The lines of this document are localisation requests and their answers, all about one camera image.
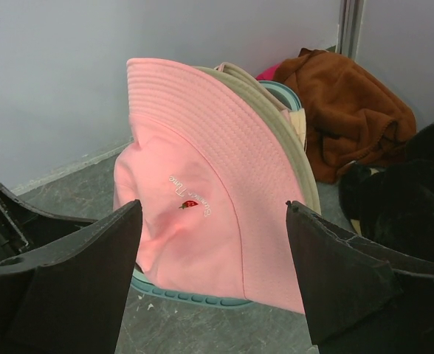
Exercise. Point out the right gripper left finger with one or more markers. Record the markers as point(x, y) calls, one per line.
point(69, 295)

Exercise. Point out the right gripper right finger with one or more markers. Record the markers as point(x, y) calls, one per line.
point(359, 296)

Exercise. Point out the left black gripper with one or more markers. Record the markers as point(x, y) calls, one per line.
point(24, 227)

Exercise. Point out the pink bucket hat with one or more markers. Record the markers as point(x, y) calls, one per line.
point(217, 184)

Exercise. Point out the beige pink stacked hats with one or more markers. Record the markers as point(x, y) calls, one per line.
point(285, 124)

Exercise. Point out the black floral blanket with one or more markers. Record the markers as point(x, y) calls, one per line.
point(394, 206)

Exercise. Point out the brown cloth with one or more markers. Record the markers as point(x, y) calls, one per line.
point(350, 115)

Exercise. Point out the teal plastic basket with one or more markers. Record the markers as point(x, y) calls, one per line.
point(202, 291)

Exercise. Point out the red cloth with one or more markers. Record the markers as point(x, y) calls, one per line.
point(268, 74)

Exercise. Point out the right aluminium corner post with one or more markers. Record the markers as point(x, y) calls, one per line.
point(350, 23)

